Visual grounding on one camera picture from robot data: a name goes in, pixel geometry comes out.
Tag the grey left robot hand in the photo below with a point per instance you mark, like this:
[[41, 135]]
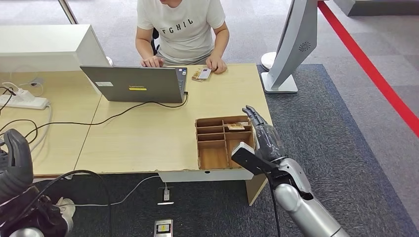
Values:
[[19, 163]]

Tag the person's right hand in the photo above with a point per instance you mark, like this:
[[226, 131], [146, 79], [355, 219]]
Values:
[[152, 61]]

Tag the person's left hand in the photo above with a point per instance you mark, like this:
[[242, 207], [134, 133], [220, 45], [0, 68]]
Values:
[[216, 63]]

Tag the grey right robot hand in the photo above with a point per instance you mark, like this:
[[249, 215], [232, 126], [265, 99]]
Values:
[[270, 140]]

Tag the white ID card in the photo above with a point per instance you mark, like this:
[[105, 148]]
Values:
[[205, 73]]

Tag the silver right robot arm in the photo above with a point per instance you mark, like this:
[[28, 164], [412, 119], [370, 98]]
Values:
[[307, 212]]

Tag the person's left forearm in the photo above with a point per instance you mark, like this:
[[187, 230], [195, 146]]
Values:
[[221, 44]]

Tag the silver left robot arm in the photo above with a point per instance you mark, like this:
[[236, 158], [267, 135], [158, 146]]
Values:
[[39, 219]]

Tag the person's right forearm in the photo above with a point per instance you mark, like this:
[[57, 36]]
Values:
[[144, 44]]

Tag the person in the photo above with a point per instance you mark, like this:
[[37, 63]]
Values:
[[181, 32]]

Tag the grey laptop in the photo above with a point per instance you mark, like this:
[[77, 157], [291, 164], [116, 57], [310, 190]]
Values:
[[137, 81]]

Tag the wooden desk leg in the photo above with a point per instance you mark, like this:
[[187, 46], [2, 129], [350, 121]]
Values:
[[255, 189]]

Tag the white round base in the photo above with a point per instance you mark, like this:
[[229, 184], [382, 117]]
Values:
[[269, 60]]

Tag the wooden divided organizer box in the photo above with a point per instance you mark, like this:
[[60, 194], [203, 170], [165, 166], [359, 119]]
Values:
[[212, 153]]

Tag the white power strip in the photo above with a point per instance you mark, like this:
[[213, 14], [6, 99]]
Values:
[[23, 103]]

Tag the white charger plug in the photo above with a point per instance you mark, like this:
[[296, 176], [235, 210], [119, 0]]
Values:
[[25, 95]]

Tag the white desk drawer panel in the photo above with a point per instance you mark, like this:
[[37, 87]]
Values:
[[206, 176]]

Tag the grey kiosk screen stand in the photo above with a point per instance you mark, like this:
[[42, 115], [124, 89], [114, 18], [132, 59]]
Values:
[[294, 42]]

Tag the small grey adapter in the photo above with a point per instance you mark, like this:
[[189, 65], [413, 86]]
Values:
[[35, 81]]

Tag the metal pole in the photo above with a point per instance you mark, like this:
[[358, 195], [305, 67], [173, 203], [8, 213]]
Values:
[[68, 11]]

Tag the white cabinet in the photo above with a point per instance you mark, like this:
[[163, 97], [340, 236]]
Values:
[[39, 45]]

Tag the white plug in floor outlet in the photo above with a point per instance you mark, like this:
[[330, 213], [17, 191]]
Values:
[[166, 195]]

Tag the metal floor socket plate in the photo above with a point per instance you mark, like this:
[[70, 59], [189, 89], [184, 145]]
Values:
[[163, 228]]

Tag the grey platform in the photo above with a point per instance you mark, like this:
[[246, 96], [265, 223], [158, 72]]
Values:
[[376, 7]]

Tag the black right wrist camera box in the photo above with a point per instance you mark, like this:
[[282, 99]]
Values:
[[250, 160]]

